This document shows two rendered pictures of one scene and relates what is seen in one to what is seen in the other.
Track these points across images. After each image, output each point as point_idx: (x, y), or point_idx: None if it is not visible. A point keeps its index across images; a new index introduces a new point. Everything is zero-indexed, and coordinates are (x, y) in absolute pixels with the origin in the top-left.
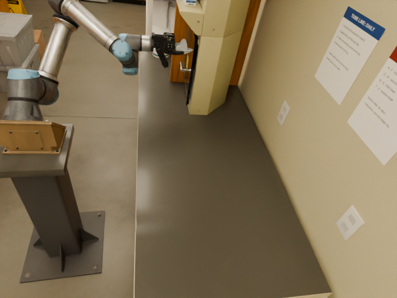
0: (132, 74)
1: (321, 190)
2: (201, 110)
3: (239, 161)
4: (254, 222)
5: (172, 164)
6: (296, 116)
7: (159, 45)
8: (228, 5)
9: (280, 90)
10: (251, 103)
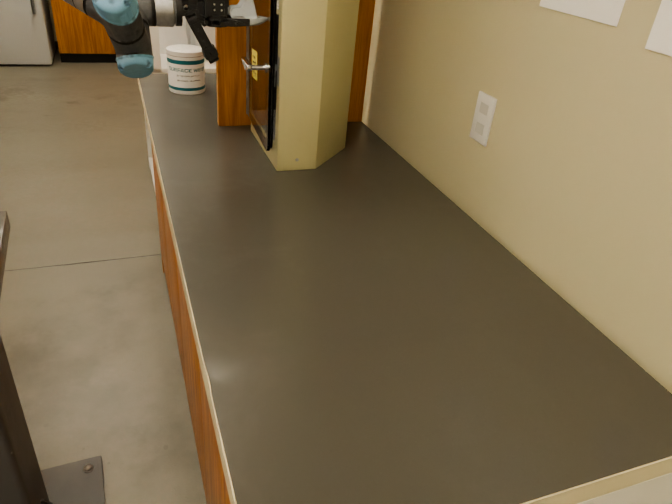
0: (142, 71)
1: (620, 225)
2: (301, 158)
3: (412, 233)
4: (490, 334)
5: (266, 255)
6: (515, 107)
7: (195, 10)
8: None
9: (464, 79)
10: (401, 142)
